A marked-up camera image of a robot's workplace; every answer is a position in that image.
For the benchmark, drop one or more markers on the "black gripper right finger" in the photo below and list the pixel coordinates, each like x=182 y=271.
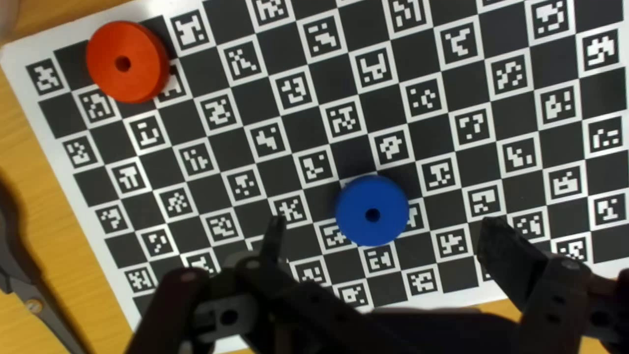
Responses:
x=560 y=299

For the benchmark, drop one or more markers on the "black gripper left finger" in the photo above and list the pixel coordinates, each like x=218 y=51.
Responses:
x=293 y=317

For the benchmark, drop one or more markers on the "blue disc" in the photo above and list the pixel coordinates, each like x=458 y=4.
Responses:
x=371 y=210

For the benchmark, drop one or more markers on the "orange disc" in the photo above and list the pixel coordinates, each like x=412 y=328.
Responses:
x=125 y=61

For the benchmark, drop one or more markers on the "checkered marker board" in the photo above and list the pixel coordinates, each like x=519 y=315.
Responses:
x=475 y=108

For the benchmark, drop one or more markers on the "orange handled scissors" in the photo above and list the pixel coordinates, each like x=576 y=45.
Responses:
x=19 y=275

